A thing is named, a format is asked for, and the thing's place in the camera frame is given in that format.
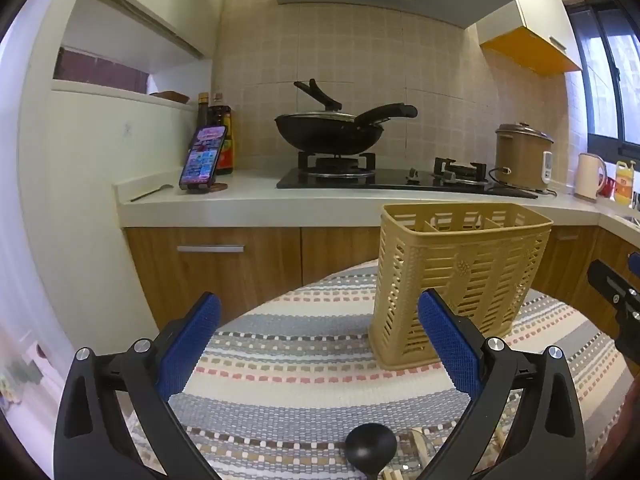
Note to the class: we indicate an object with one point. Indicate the dark soy sauce bottle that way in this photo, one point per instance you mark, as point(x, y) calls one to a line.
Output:
point(202, 110)

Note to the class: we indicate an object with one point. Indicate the brown tray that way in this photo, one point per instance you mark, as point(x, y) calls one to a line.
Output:
point(170, 96)

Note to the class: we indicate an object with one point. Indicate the red cup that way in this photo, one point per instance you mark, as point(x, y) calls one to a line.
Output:
point(609, 187)

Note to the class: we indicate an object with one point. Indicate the dark framed window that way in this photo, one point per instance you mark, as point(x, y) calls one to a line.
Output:
point(607, 85)

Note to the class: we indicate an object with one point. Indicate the brown rice cooker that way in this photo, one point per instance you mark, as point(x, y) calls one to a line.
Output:
point(520, 160)

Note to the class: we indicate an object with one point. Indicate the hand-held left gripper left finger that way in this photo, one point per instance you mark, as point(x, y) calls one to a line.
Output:
point(190, 345)

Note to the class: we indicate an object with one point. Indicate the yellow plastic utensil basket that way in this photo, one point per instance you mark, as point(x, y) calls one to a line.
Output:
point(475, 270)

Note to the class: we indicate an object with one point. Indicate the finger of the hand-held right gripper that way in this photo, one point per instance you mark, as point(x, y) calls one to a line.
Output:
point(635, 262)
point(612, 282)

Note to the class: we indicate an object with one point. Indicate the wooden kitchen base cabinet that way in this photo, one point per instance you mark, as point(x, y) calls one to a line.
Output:
point(250, 275)

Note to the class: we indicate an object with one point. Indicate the black gas stove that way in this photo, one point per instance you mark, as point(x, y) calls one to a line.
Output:
point(400, 180)

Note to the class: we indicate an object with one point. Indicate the white kitchen countertop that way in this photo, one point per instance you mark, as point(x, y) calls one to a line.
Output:
point(225, 207)

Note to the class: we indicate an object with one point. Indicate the striped woven tablecloth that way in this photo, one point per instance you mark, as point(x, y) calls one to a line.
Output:
point(300, 340)

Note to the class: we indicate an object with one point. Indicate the white wall cabinet yellow underside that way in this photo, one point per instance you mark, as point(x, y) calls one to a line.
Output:
point(535, 40)

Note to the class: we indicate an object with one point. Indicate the metal spoon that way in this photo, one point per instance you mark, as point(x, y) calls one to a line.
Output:
point(150, 193)

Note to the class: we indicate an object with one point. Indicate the black wok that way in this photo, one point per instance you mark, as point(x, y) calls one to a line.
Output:
point(330, 132)

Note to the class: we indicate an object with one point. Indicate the black ladle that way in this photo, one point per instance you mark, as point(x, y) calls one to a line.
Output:
point(370, 447)

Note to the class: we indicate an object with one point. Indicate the yellow plastic bottle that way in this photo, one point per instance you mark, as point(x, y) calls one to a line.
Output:
point(625, 185)

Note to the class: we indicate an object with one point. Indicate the white electric kettle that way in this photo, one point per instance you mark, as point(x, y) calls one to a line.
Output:
point(587, 177)

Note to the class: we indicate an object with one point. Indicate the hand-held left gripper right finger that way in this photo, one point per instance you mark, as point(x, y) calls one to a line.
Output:
point(450, 345)

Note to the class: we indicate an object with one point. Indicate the yellow label sauce bottle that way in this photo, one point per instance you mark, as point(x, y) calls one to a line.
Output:
point(226, 150)

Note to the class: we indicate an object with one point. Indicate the smartphone with lit screen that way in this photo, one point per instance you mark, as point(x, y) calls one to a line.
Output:
point(202, 157)

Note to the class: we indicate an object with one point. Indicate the wooden chopstick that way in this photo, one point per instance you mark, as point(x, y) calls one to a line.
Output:
point(391, 474)
point(421, 445)

